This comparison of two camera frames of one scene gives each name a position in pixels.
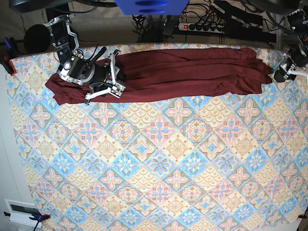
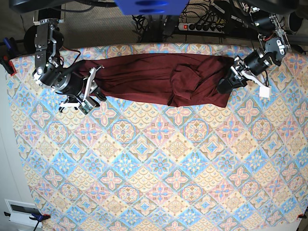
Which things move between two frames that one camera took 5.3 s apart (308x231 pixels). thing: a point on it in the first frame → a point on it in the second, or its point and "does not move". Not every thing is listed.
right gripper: x=299 y=55 → x=255 y=61
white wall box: x=20 y=212 does not move
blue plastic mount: x=152 y=7 does not move
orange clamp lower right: x=301 y=216 does not move
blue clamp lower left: x=36 y=217 does not move
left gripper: x=83 y=71 → x=67 y=81
